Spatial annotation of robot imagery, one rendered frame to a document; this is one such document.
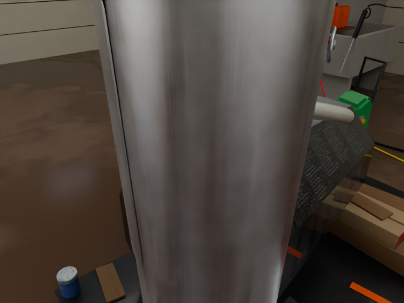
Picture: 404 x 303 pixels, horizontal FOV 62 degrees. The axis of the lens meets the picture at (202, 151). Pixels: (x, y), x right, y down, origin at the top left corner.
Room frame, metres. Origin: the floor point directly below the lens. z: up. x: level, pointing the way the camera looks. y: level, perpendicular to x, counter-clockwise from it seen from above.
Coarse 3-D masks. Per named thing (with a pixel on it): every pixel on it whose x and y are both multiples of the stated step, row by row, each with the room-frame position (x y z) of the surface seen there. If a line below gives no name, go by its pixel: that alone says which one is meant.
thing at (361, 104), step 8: (384, 64) 2.71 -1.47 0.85; (360, 72) 2.88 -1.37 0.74; (376, 88) 2.69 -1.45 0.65; (344, 96) 2.79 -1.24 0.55; (352, 96) 2.75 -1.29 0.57; (360, 96) 2.70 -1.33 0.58; (352, 104) 2.67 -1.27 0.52; (360, 104) 2.65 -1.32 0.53; (368, 104) 2.64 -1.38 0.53; (360, 112) 2.62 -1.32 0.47; (368, 112) 2.65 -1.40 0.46; (368, 120) 2.66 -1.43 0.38
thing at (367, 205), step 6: (354, 198) 1.71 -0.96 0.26; (360, 198) 1.71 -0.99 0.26; (366, 198) 1.71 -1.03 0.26; (360, 204) 1.65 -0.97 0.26; (366, 204) 1.65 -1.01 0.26; (372, 204) 1.65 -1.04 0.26; (378, 204) 1.65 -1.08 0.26; (366, 210) 1.60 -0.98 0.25; (372, 210) 1.59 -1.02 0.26; (378, 210) 1.59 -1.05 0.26; (384, 210) 1.59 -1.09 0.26; (378, 216) 1.54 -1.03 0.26; (384, 216) 1.54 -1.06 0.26
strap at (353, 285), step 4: (352, 284) 1.26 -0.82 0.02; (356, 284) 1.26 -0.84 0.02; (352, 288) 1.23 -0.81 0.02; (356, 288) 1.23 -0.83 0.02; (360, 288) 1.23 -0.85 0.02; (364, 288) 1.23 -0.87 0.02; (360, 292) 1.21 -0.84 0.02; (364, 292) 1.21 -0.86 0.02; (368, 292) 1.21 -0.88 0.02; (372, 292) 1.21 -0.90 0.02; (368, 296) 1.18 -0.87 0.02; (372, 296) 1.18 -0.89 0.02; (376, 296) 1.18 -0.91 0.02; (380, 296) 1.18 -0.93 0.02; (376, 300) 1.16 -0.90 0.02; (380, 300) 1.16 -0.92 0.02; (384, 300) 1.16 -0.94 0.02
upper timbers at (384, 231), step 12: (360, 192) 1.79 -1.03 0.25; (348, 204) 1.67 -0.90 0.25; (384, 204) 1.67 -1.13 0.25; (348, 216) 1.60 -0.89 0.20; (360, 216) 1.55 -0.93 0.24; (372, 216) 1.55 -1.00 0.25; (396, 216) 1.55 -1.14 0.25; (360, 228) 1.54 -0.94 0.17; (372, 228) 1.49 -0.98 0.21; (384, 228) 1.45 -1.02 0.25; (396, 228) 1.45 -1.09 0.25; (384, 240) 1.43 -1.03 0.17; (396, 240) 1.39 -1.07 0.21
